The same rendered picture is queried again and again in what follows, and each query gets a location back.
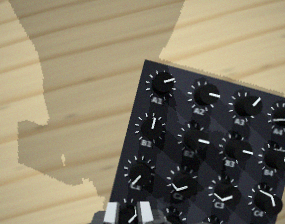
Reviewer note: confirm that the black knob box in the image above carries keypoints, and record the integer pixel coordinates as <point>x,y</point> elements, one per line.
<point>173,116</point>

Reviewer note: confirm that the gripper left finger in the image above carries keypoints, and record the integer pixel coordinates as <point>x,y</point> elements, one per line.
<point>110,216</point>

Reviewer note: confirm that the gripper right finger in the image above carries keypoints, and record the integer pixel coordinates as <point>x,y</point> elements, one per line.
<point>148,217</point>

